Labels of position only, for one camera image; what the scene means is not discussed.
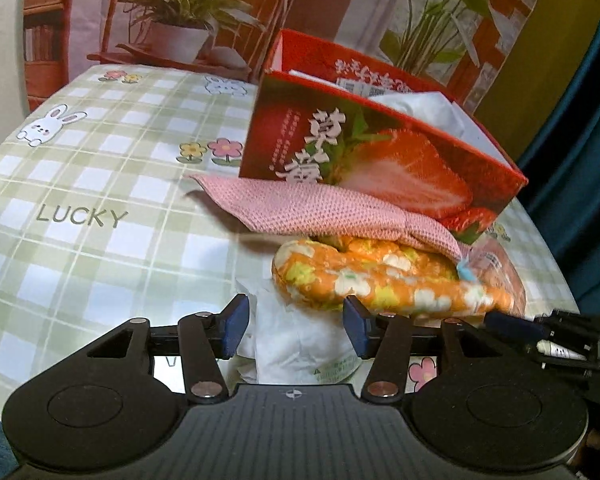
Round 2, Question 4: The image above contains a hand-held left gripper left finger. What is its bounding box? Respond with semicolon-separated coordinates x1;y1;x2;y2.
87;294;251;404

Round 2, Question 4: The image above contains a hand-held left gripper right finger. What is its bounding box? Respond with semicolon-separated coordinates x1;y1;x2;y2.
343;296;486;404

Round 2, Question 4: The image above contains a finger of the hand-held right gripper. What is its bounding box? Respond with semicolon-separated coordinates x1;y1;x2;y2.
484;310;600;377

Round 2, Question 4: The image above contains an orange floral soft cloth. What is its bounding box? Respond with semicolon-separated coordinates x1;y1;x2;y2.
272;236;516;317

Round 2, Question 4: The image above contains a white plastic packet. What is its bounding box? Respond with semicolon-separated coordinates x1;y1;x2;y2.
234;277;365;386

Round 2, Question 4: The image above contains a pink knitted cloth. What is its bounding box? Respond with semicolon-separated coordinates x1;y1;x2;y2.
186;174;481;283

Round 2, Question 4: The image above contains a red strawberry cardboard box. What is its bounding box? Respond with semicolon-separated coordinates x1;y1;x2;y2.
238;29;529;247

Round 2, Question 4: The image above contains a white tissue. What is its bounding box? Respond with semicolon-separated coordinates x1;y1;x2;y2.
379;91;469;139

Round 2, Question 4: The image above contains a clear plastic packet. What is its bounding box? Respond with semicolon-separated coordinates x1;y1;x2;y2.
472;236;527;318

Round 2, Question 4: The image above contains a teal curtain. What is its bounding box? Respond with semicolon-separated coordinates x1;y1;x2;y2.
517;0;600;322

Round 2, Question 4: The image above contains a green checked tablecloth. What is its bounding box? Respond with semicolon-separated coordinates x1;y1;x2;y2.
0;65;581;397

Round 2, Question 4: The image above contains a printed room wall backdrop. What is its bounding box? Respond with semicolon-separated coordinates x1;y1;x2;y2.
21;0;556;113

